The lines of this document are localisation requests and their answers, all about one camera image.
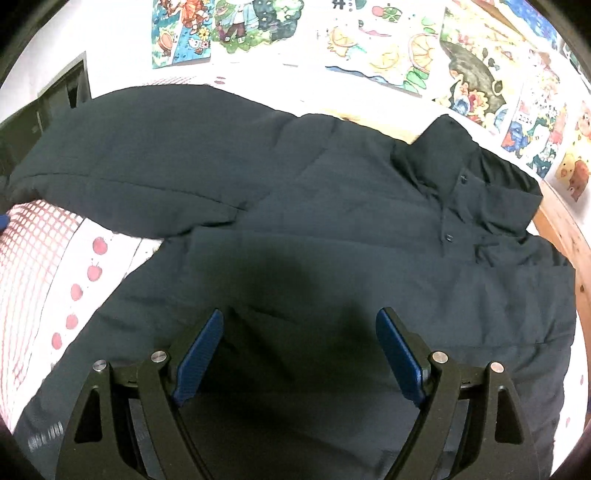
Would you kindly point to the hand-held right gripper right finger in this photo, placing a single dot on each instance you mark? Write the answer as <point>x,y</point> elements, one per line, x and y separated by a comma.
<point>397,350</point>

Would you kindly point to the wooden bed frame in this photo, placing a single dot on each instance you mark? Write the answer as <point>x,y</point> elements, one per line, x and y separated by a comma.
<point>563,230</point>

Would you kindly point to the dark cabinet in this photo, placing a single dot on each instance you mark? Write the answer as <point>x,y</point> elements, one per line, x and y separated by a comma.
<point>51,106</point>

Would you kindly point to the dark hedgehog sunflower wall poster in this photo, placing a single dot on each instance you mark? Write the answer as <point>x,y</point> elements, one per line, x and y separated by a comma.
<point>480,64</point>

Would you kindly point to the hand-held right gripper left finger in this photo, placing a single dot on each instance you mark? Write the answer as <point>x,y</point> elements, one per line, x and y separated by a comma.
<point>203,344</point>

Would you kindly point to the orange slices wall poster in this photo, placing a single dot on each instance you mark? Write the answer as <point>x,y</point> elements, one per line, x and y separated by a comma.
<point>388,46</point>

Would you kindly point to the blue girl cartoon wall poster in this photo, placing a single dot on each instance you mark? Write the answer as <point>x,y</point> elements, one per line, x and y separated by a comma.
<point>182,41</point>

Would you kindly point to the yellow and blue wall poster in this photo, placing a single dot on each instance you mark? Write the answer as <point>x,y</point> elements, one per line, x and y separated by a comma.
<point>526,21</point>

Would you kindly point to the pink apple-print bedsheet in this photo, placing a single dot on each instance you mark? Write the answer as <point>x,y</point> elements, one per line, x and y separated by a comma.
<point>46,258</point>

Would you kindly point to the dark padded jacket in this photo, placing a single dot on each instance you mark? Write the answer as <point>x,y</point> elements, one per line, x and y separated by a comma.
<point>323,207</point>

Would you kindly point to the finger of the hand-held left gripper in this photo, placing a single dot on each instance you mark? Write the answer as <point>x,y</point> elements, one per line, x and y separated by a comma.
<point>3,222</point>

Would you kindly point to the blond figure green wall poster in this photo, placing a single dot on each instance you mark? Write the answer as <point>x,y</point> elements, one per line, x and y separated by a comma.
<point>249,23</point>

